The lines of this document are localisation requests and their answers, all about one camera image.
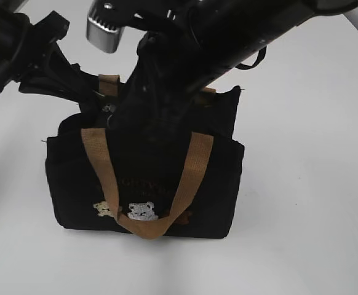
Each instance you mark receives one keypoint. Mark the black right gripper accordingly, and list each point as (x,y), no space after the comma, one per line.
(167,76)

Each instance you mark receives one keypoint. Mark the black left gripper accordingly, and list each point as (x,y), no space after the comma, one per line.
(48,72)

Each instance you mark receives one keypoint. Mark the black bag with tan handles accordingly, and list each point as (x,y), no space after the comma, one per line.
(118,179)

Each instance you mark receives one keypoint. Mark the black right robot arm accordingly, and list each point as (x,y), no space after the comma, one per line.
(229,31)

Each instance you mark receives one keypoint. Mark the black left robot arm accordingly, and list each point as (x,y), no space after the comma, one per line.
(14,28)

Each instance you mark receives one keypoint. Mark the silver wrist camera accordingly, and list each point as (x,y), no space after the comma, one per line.
(101,35)

